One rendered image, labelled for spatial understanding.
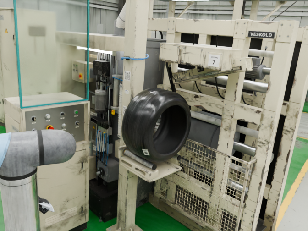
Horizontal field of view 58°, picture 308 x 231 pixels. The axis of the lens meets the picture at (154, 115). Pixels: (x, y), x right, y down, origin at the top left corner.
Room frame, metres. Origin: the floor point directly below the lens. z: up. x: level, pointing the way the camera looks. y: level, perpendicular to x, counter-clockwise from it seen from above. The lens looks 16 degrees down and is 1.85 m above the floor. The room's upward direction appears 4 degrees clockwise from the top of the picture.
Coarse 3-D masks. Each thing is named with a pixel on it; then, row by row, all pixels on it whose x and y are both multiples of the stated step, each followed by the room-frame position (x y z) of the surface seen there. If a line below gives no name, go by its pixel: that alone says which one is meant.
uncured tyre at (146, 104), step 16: (144, 96) 1.98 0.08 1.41; (160, 96) 1.94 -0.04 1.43; (176, 96) 2.02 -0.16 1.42; (128, 112) 1.94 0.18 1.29; (144, 112) 1.85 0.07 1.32; (160, 112) 1.87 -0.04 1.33; (176, 112) 2.28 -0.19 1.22; (128, 128) 1.89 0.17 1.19; (144, 128) 1.81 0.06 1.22; (160, 128) 2.28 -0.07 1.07; (176, 128) 2.26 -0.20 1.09; (128, 144) 1.92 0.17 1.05; (144, 144) 1.81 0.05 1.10; (160, 144) 2.22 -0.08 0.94; (176, 144) 2.16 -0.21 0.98; (160, 160) 1.92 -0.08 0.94
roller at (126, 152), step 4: (124, 152) 2.09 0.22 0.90; (128, 152) 2.07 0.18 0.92; (128, 156) 2.06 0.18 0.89; (132, 156) 2.02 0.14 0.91; (136, 156) 2.00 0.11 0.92; (136, 160) 1.99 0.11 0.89; (140, 160) 1.96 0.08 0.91; (144, 160) 1.94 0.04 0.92; (144, 164) 1.92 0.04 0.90; (148, 164) 1.90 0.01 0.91; (152, 164) 1.88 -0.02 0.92; (152, 168) 1.86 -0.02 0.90
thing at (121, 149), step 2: (120, 146) 2.11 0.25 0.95; (122, 146) 2.11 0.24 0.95; (124, 146) 2.11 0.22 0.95; (118, 148) 2.09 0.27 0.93; (120, 148) 2.08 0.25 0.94; (122, 148) 2.09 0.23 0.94; (124, 148) 2.11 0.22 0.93; (126, 148) 2.12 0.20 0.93; (118, 150) 2.09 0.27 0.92; (120, 150) 2.08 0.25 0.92; (122, 150) 2.09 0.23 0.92; (124, 150) 2.10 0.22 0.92; (118, 152) 2.09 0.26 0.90; (120, 152) 2.08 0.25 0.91; (122, 152) 2.10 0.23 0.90; (118, 154) 2.09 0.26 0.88; (120, 154) 2.08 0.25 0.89; (122, 154) 2.10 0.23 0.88; (124, 154) 2.11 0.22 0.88; (118, 156) 2.09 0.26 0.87; (120, 156) 2.08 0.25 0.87; (122, 156) 2.10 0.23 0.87; (120, 158) 2.08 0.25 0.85
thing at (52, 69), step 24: (24, 0) 1.94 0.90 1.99; (48, 0) 2.06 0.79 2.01; (72, 0) 2.19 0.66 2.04; (24, 24) 1.94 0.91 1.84; (48, 24) 2.05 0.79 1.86; (72, 24) 2.19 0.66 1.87; (24, 48) 1.93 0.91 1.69; (48, 48) 2.05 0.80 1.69; (72, 48) 2.19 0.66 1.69; (24, 72) 1.92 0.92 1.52; (48, 72) 2.05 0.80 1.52; (72, 72) 2.18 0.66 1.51; (24, 96) 1.92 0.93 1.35; (48, 96) 2.04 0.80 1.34; (72, 96) 2.18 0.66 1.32
